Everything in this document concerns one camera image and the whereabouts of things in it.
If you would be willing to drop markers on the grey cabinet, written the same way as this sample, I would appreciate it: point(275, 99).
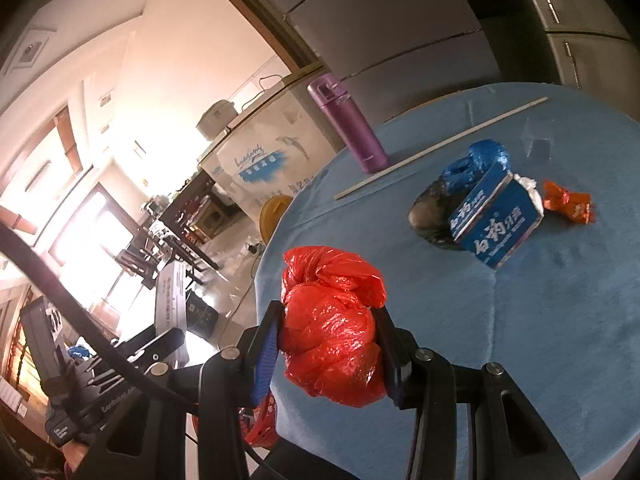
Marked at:
point(380, 25)

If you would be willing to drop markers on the yellow round object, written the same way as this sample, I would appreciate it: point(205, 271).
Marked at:
point(272, 215)

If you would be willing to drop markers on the blue tablecloth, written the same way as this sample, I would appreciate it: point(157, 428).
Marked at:
point(550, 310)

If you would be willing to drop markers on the long white stick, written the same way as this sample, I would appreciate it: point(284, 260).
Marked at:
point(440, 145)

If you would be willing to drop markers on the dark square bin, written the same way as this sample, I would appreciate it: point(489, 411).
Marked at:
point(201, 312)

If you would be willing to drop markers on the white cardboard box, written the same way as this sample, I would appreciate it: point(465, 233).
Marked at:
point(170, 295)

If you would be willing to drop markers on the grey refrigerator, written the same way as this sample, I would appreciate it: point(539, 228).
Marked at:
point(575, 10)

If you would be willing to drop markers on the white chest freezer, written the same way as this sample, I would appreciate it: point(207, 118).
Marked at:
point(270, 150)

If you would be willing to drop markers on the purple thermos bottle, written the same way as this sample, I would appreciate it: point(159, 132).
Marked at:
point(350, 125)

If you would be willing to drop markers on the clear plastic box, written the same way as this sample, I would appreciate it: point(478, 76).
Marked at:
point(537, 145)

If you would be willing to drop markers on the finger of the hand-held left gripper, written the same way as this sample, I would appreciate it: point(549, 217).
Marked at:
point(155, 340)

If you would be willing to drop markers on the blue plastic bag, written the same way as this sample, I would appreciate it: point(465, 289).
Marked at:
point(475, 160)

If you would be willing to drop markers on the red plastic bag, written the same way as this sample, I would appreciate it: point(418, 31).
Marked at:
point(330, 330)

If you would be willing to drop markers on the blue toothpaste box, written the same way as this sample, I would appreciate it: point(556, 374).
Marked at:
point(495, 225)

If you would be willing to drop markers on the white crumpled plastic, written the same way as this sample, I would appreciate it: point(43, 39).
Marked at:
point(530, 191)

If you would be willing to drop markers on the dark crumpled lump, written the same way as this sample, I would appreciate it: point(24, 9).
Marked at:
point(430, 215)

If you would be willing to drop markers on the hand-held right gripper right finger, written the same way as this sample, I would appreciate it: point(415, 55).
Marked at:
point(394, 360)

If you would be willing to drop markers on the dark wooden furniture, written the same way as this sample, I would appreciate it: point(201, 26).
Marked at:
point(185, 220)

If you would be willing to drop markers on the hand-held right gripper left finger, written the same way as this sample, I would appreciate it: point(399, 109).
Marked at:
point(265, 355)

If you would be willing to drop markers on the orange snack wrapper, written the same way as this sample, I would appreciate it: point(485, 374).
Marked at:
point(565, 200)

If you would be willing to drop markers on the white rice cooker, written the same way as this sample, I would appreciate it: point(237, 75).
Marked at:
point(215, 120)

